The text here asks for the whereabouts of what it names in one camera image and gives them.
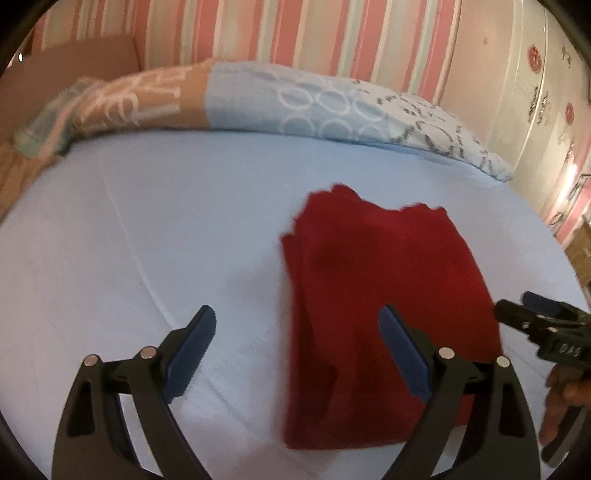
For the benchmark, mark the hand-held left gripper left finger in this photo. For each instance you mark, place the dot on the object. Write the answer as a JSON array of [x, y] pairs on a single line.
[[191, 355]]

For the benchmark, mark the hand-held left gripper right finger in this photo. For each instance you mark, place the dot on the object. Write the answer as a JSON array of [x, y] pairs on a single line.
[[406, 355]]

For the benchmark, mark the white wardrobe with flower decals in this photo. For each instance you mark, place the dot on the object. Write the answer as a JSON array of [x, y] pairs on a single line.
[[508, 83]]

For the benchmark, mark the light blue bed sheet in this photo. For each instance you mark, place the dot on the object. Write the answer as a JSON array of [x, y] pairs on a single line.
[[161, 221]]

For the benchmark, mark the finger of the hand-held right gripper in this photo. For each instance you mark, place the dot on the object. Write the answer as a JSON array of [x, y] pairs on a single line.
[[542, 302], [517, 316]]

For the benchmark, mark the red knitted sweater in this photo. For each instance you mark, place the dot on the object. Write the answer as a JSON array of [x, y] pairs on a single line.
[[383, 277]]

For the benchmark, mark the plaid pastel cloth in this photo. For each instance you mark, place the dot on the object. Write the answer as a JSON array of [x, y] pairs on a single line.
[[51, 124]]

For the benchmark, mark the brown cardboard box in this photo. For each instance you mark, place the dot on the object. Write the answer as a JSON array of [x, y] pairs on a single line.
[[581, 254]]

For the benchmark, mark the person's right hand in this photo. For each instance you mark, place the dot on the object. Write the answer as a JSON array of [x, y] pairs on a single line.
[[556, 406]]

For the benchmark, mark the patterned blue orange pillow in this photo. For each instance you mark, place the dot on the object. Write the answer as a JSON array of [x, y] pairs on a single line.
[[258, 101]]

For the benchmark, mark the brown cardboard board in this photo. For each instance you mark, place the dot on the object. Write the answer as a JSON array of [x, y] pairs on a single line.
[[78, 64]]

